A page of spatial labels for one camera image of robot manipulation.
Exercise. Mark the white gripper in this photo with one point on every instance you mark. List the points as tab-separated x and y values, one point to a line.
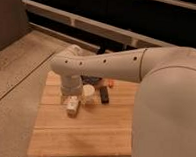
70	91

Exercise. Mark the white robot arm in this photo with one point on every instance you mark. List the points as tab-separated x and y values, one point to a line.
164	117

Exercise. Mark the white cup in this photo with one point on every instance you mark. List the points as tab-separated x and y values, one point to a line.
88	93

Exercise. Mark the dark blue bowl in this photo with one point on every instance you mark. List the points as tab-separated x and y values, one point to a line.
93	81

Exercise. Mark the black rectangular block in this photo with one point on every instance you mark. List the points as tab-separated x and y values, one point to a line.
104	95

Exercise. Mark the wooden board table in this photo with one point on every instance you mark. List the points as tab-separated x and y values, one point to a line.
97	130

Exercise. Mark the grey cabinet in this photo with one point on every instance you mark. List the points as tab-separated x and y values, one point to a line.
13	22

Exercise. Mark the white window rail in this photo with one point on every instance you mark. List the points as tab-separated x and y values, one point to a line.
94	27

